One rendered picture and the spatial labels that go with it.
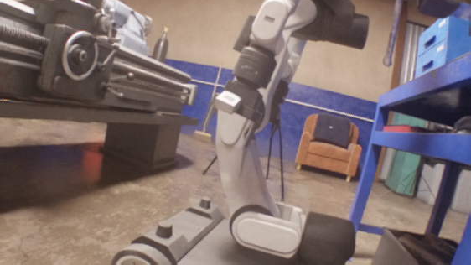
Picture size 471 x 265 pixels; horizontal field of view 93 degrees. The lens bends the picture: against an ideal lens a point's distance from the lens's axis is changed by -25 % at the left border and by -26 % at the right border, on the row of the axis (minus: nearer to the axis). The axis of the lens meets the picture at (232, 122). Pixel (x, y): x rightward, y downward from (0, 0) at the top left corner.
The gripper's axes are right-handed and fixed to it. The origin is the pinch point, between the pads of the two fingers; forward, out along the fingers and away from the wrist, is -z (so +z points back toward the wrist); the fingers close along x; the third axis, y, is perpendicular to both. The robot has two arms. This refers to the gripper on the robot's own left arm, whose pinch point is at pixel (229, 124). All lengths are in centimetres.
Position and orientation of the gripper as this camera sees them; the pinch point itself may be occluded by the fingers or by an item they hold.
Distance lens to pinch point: 68.5
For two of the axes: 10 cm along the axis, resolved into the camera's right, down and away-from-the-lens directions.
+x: -8.8, -4.2, 2.4
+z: 4.1, -9.1, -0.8
